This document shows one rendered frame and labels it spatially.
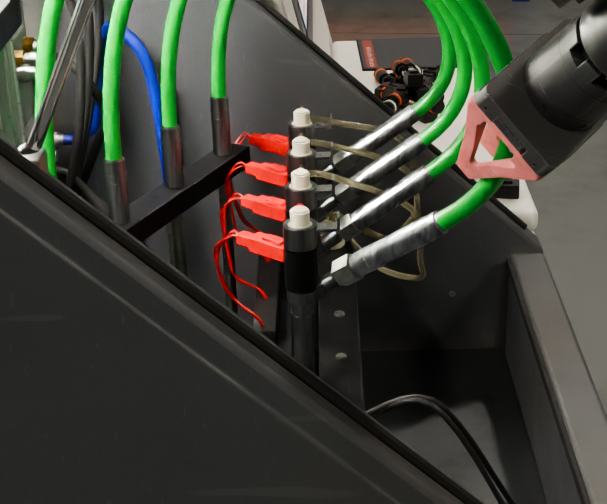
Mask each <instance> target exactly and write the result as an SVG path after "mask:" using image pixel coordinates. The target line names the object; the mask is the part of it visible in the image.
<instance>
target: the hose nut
mask: <svg viewBox="0 0 607 504"><path fill-rule="evenodd" d="M350 255H351V254H346V255H344V256H342V257H340V258H338V259H336V260H334V261H332V269H331V274H332V275H333V277H334V278H335V280H336V281H337V283H338V284H339V285H340V286H349V285H351V284H353V283H355V282H357V281H359V280H361V279H363V278H364V276H358V275H356V274H355V273H354V272H353V271H352V270H351V268H350V265H349V257H350Z"/></svg>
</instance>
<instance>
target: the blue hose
mask: <svg viewBox="0 0 607 504"><path fill-rule="evenodd" d="M109 24H110V22H105V23H104V24H103V26H102V28H101V35H102V38H103V47H102V56H101V65H100V73H99V80H98V88H99V89H100V91H101V92H102V89H103V71H104V57H105V49H106V41H107V34H108V28H109ZM124 41H125V42H126V43H127V44H128V45H129V46H130V47H131V48H132V49H133V51H134V52H135V54H136V55H137V57H138V59H139V61H140V63H141V66H142V69H143V72H144V75H145V79H146V83H147V87H148V92H149V96H150V102H151V107H152V112H153V118H154V124H155V130H156V137H157V143H158V150H159V156H160V163H161V170H162V177H163V182H165V181H164V169H163V157H162V151H161V147H162V145H161V140H160V139H161V133H160V126H161V125H162V116H161V98H160V86H159V82H158V77H157V74H156V70H155V67H154V64H153V61H152V59H151V57H150V55H149V52H148V50H147V49H146V47H145V46H144V44H143V43H142V41H141V40H140V39H139V38H138V37H137V36H136V35H135V34H134V33H133V32H132V31H131V30H129V29H128V28H127V27H126V31H125V37H124ZM100 123H101V111H100V108H99V105H98V103H97V101H95V107H94V113H93V119H92V124H91V130H90V135H89V138H90V137H92V136H93V135H94V134H96V132H97V131H98V130H99V127H100ZM72 142H73V133H72V134H64V135H63V144H64V146H71V145H72Z"/></svg>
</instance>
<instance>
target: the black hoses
mask: <svg viewBox="0 0 607 504"><path fill-rule="evenodd" d="M65 3H66V6H67V8H68V12H69V15H70V19H72V16H73V13H74V11H75V8H76V5H77V4H76V2H75V0H65ZM94 6H95V30H94V19H93V12H91V15H90V18H89V20H88V23H87V26H86V29H85V51H84V41H83V37H82V39H81V42H80V45H79V48H78V50H77V53H76V56H75V61H76V63H75V62H74V61H73V64H72V67H71V69H70V71H71V72H72V73H73V74H74V75H75V76H76V110H75V125H74V133H73V142H72V149H71V155H70V161H69V167H68V169H67V168H65V167H61V166H56V171H57V176H63V177H65V178H66V183H65V185H66V186H67V187H69V188H70V189H71V190H73V191H74V192H75V193H77V194H78V195H79V196H81V197H82V198H83V199H85V200H86V201H87V202H89V203H90V204H91V205H93V206H94V207H95V208H96V209H98V210H99V211H100V212H102V213H103V214H104V215H106V216H107V217H108V218H109V208H108V205H107V204H106V203H105V202H104V201H103V200H101V199H100V198H98V197H97V196H96V195H95V194H94V193H93V192H92V190H91V189H90V188H89V187H88V186H87V185H86V184H87V182H88V179H89V177H90V174H91V172H92V169H93V167H94V164H95V161H96V159H97V156H98V153H99V151H100V148H101V146H102V143H103V141H104V131H103V94H102V92H101V91H100V89H99V88H98V80H99V73H100V65H101V56H102V47H103V38H102V35H101V28H102V26H103V24H104V4H103V0H96V1H95V4H94ZM95 101H97V103H98V105H99V108H100V111H101V123H100V127H99V130H98V132H97V135H96V137H95V140H94V142H93V144H92V147H91V150H90V152H89V155H88V158H87V161H86V163H85V166H84V168H83V165H84V160H85V155H86V150H87V146H88V140H89V135H90V130H91V124H92V119H93V113H94V107H95ZM82 169H83V171H82ZM82 194H83V195H84V196H82Z"/></svg>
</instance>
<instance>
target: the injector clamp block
mask: <svg viewBox="0 0 607 504"><path fill-rule="evenodd" d="M353 253H354V247H353V246H352V245H351V244H350V242H349V241H345V245H344V246H343V247H342V248H340V249H335V250H331V251H329V252H328V253H326V254H325V255H323V256H322V257H320V258H318V272H319V276H323V275H325V274H326V273H328V272H329V271H331V269H332V261H334V260H336V259H338V258H340V257H342V256H344V255H346V254H353ZM290 312H292V304H291V303H290V302H289V301H288V300H287V290H286V287H285V269H284V262H281V269H280V289H279V309H278V329H277V344H276V345H277V346H279V347H280V348H281V349H283V350H284V351H285V352H287V353H288V354H289V355H291V356H292V357H293V358H294V349H293V332H291V316H290ZM318 325H319V361H316V375H317V376H318V377H320V378H321V379H322V380H324V381H325V382H326V383H328V384H329V385H330V386H332V387H333V388H334V389H336V390H337V391H338V392H340V393H341V394H342V395H343V396H345V397H346V398H347V399H349V400H350V401H351V402H353V403H354V404H355V405H357V406H358V407H359V408H361V409H362V410H363V411H365V401H364V387H363V373H362V359H361V345H360V331H359V317H358V302H357V288H356V282H355V283H353V284H351V285H349V286H340V285H339V286H337V287H336V288H334V289H333V290H332V292H331V293H329V294H328V295H326V296H325V297H323V298H322V299H319V300H318Z"/></svg>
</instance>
